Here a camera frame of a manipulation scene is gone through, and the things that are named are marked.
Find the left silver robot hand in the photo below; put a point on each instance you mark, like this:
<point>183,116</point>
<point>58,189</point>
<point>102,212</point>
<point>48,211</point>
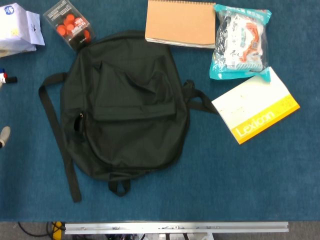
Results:
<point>4,136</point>

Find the black fabric backpack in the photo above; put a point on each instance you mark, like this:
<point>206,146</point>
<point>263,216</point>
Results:
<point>125,112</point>

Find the white yellow Lexicon book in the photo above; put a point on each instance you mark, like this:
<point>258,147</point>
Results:
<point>250,107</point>

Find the black cap marker pen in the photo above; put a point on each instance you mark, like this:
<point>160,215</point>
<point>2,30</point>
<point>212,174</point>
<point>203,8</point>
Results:
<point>12,80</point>

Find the red cap marker pen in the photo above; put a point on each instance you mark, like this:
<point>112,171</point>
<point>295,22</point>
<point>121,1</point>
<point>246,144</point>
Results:
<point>4,76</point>

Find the blue cap marker pen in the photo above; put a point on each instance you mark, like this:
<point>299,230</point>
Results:
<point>2,70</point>

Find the white paper bag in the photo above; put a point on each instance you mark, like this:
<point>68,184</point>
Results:
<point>15,30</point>

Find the clear box with orange caps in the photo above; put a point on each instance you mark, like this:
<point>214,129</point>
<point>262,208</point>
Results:
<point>72,27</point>

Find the brown spiral notebook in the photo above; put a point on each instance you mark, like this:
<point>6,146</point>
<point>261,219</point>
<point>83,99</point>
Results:
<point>180,22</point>

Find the teal plastic snack bag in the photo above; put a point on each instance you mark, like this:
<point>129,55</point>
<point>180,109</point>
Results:
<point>237,45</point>

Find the aluminium profile rail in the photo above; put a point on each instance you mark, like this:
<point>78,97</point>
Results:
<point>175,227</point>

